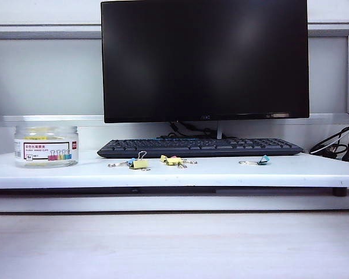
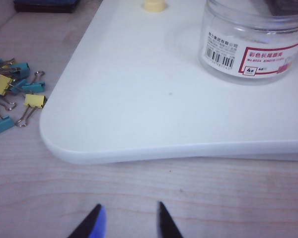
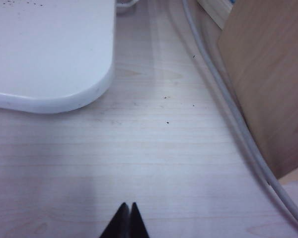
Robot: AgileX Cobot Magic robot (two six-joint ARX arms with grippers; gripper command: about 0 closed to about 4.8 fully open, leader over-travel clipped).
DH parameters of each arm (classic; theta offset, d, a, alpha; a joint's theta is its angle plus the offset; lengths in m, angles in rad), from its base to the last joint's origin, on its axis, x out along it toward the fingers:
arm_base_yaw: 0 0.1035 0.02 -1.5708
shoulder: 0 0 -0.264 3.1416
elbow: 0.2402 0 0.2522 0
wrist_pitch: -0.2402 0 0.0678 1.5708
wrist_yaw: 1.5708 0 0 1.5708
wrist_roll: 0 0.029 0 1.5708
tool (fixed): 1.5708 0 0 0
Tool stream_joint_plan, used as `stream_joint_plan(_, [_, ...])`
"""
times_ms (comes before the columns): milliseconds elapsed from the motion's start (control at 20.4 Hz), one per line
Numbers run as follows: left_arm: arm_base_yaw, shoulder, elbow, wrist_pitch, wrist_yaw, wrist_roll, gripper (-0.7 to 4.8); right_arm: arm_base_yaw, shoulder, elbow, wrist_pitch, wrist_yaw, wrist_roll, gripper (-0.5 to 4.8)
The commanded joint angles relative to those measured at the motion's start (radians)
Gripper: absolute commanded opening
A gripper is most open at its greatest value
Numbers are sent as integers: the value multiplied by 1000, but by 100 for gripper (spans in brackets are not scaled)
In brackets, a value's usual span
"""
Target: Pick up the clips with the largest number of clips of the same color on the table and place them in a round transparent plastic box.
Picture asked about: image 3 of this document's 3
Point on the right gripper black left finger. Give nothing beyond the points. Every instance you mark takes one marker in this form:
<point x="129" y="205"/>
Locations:
<point x="119" y="225"/>

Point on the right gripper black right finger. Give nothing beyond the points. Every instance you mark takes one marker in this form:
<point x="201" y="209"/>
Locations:
<point x="137" y="225"/>

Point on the white raised desk board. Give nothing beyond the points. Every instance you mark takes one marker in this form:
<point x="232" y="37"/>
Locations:
<point x="39" y="49"/>

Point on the brown wooden panel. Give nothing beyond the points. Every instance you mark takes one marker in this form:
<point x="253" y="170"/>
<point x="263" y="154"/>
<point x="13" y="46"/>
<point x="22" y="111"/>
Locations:
<point x="268" y="86"/>

